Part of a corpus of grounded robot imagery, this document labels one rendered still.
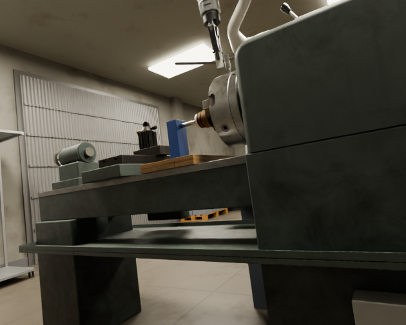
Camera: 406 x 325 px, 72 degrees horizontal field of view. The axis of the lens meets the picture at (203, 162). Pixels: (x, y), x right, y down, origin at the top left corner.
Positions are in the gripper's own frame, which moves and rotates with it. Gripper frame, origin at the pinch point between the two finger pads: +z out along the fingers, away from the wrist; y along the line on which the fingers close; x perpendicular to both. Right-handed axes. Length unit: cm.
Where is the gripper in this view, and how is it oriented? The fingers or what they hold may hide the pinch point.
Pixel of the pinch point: (219, 60)
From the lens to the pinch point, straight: 130.1
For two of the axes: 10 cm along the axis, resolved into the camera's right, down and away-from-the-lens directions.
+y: -2.7, 0.5, -9.6
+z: 1.8, 9.8, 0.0
